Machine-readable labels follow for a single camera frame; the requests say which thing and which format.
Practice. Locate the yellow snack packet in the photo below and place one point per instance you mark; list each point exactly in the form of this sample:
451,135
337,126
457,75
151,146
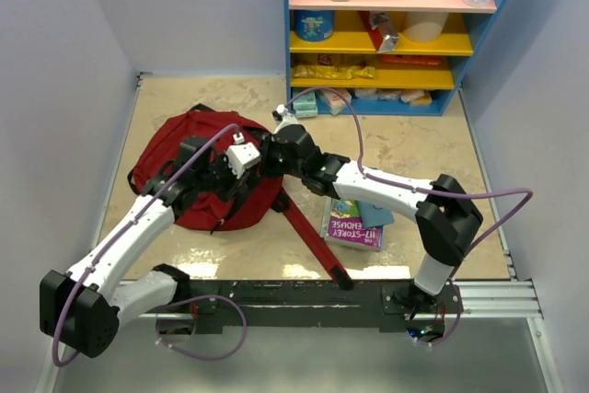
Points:
338,73

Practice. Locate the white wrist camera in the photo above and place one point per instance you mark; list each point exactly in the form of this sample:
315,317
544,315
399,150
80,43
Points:
283,117
242,157

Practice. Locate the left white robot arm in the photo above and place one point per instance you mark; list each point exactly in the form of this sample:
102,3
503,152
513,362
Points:
84,307

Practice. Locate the teal tissue box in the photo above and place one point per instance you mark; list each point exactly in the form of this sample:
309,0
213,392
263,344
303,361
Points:
305,105

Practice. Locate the red silver snack bag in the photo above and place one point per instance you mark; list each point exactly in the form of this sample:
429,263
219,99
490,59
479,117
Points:
384,34

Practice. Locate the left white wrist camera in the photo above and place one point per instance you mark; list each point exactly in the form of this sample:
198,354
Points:
242,157

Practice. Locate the blue snap wallet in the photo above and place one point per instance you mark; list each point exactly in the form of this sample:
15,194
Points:
374,216

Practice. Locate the blue cartoon tin can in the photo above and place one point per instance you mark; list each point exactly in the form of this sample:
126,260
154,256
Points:
314,25

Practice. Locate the orange flat box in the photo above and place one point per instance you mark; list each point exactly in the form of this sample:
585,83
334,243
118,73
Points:
411,60

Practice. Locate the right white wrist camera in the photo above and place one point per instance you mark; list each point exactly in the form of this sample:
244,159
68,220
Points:
283,117

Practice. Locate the purple storey treehouse book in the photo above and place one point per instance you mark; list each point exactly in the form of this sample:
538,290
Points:
342,224

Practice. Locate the white orange tissue pack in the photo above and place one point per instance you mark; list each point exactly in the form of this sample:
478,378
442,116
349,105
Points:
335,99

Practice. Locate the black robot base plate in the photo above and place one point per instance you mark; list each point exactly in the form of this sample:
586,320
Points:
385,305

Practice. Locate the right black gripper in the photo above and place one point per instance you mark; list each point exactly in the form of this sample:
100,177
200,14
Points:
268,145

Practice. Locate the blue shelf unit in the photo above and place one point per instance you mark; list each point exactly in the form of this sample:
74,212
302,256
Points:
350,44

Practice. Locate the red student backpack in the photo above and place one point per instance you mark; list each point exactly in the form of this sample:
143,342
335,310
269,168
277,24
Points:
177,140

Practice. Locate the yellow sponge pack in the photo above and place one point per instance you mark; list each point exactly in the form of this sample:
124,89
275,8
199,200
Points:
422,101

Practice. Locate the white cylindrical container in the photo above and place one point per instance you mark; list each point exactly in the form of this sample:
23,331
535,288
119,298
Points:
424,26

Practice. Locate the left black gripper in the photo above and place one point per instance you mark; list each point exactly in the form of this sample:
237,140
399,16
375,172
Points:
236,186

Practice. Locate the aluminium frame rail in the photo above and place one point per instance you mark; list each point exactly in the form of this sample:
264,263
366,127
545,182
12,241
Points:
486,300

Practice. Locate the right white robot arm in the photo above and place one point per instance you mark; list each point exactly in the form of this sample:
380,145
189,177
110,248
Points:
446,219

